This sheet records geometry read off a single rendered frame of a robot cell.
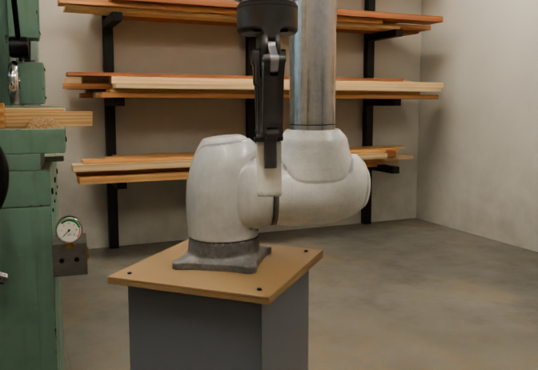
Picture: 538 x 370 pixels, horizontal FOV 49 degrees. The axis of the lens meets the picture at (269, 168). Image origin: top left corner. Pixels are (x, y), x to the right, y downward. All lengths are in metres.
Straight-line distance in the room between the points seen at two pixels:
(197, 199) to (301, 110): 0.29
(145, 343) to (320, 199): 0.47
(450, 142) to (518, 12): 1.09
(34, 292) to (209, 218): 0.56
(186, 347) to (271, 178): 0.59
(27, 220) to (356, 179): 0.80
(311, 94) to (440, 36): 3.71
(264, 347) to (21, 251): 0.68
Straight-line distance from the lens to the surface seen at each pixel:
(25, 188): 1.54
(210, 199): 1.21
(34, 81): 1.84
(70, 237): 1.49
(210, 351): 1.22
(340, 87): 4.00
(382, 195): 4.92
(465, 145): 4.65
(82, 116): 1.68
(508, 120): 4.35
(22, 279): 1.58
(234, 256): 1.24
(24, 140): 1.53
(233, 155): 1.20
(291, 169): 1.22
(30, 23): 1.88
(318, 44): 1.25
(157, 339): 1.27
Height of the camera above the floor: 0.96
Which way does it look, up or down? 6 degrees down
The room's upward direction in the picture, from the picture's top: straight up
